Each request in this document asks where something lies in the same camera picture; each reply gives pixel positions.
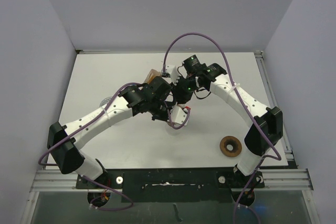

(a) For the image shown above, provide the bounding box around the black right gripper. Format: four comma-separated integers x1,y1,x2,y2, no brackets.
170,74,199,104

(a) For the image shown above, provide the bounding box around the orange coffee filter box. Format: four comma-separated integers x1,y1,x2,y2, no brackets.
144,69,162,84

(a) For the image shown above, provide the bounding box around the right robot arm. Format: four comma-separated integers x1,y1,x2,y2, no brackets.
165,55,283,187

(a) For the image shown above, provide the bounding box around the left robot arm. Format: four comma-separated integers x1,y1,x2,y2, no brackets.
47,77,172,188

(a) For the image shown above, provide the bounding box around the grey swirled glass dripper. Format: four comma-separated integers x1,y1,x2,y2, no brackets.
100,97,111,106

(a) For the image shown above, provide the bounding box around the clear glass carafe wooden collar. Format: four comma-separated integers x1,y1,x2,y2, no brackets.
164,124,182,135

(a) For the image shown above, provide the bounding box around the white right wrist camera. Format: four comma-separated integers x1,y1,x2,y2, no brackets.
161,65,181,86

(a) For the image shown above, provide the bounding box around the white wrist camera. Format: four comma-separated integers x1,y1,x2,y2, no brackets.
161,65,181,86
169,105,191,128

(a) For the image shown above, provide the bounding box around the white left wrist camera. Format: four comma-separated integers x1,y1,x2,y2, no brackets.
169,105,191,128

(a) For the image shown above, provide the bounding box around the wooden dripper ring on table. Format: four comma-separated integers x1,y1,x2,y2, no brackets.
219,135,243,158

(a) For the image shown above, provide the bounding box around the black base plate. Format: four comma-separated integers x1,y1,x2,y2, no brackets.
75,167,265,204

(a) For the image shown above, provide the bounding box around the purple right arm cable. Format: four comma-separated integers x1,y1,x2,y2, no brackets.
163,33,282,224

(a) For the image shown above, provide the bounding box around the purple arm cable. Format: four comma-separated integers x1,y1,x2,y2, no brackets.
38,82,190,211
163,33,282,224

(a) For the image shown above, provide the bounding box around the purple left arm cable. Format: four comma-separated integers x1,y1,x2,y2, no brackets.
38,82,190,211

